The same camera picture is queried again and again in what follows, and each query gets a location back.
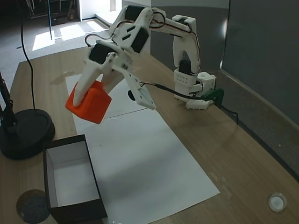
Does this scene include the black lamp cable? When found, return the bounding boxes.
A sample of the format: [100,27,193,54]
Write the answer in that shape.
[20,0,37,111]

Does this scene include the thin blue pole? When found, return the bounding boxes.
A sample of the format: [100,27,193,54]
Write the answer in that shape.
[47,0,53,41]

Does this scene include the black power cable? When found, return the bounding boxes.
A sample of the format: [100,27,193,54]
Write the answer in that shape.
[219,104,239,126]

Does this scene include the black camera cable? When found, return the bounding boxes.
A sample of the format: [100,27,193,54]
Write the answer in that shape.
[139,81,212,102]

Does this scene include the white paper sheet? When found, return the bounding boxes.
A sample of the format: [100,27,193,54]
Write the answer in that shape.
[65,70,154,126]
[76,107,221,224]

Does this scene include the small white round cap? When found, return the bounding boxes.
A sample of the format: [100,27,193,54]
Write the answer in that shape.
[267,191,287,213]

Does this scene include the orange cube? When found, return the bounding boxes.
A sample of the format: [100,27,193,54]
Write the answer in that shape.
[65,80,113,125]

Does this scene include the dark grey wall panel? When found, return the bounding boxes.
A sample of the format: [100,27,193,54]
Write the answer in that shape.
[221,0,299,128]

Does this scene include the black round lamp base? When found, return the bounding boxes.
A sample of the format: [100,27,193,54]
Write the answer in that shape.
[0,109,56,160]

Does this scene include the round desk cable grommet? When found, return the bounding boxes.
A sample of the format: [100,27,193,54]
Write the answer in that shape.
[16,189,51,224]

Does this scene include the green table clamp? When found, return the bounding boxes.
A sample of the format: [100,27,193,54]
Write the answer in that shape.
[201,88,225,107]

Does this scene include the brown cardboard box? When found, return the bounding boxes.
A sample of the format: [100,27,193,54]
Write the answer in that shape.
[43,134,108,224]

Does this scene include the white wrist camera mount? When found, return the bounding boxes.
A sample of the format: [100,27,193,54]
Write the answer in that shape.
[112,50,157,111]

